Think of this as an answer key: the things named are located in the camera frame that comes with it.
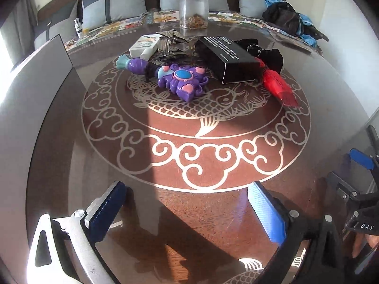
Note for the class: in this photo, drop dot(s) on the person's right hand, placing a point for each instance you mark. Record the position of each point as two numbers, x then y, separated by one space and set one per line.
359 242

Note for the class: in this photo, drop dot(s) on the blue garment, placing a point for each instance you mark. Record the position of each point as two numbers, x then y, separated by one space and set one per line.
272 1

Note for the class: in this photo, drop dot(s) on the purple toy wand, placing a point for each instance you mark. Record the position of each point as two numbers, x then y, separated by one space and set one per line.
180 80

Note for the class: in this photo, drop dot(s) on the black bag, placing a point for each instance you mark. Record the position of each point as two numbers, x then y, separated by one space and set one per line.
281 16

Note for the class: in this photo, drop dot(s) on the floral sofa blanket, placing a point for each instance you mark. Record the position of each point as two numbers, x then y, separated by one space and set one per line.
165 16

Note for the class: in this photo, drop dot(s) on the white lotion bottle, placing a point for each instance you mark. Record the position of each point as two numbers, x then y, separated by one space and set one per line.
145 46

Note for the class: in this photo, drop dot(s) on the white paper sheet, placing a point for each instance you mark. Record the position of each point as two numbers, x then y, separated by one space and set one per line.
225 13

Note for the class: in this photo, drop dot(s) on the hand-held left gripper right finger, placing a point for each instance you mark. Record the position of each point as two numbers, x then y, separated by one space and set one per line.
266 213

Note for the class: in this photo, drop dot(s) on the small white spray bottle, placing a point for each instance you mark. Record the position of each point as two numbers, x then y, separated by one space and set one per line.
78 29

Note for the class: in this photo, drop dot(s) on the glossy magazine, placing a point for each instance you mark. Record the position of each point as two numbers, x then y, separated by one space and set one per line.
293 43

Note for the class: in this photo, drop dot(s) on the brown patterned glass desktop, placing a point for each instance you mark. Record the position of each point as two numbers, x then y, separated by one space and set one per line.
189 159

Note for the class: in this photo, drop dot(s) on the silver sparkly bow hair clip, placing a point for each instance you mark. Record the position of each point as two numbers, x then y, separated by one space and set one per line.
167 35

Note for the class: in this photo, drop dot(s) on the large white cardboard box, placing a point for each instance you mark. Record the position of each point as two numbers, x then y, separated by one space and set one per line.
44 94

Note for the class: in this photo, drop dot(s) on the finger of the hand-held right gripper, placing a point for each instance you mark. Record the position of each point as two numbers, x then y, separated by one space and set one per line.
340 187
361 159

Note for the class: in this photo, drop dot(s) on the black printed box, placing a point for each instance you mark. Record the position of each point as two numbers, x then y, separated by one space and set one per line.
228 56

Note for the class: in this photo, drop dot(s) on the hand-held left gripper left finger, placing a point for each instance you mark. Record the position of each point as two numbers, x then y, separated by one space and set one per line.
103 213

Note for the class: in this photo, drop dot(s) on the clear jar with black lid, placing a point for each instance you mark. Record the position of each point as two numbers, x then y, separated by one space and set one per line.
194 9

